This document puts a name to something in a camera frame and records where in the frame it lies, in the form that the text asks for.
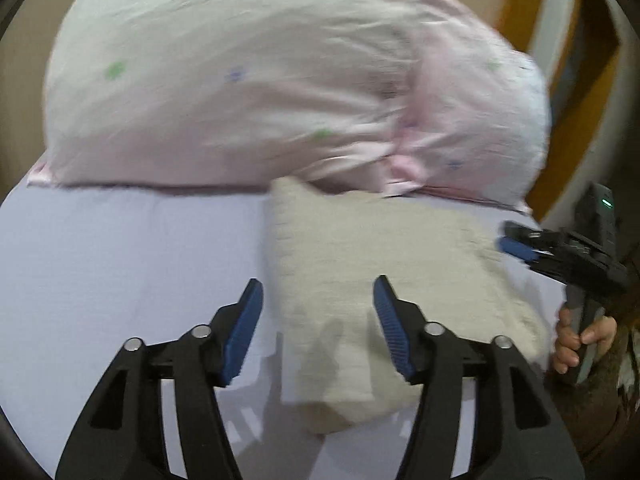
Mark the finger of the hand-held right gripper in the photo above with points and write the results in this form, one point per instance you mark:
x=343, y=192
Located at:
x=520, y=247

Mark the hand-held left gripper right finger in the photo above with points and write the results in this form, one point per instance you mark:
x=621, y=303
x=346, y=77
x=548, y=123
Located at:
x=391, y=322

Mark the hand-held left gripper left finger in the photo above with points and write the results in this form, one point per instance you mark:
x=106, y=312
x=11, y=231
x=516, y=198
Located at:
x=243, y=327

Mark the beige knitted garment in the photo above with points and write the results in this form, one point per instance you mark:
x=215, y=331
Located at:
x=370, y=305

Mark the person's brown sleeved forearm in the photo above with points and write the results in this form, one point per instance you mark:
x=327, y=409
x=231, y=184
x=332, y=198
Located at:
x=597, y=405

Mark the person's right hand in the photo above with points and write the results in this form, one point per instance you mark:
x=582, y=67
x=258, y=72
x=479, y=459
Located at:
x=575, y=337

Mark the pink floral pillow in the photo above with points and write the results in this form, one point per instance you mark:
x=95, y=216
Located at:
x=280, y=75

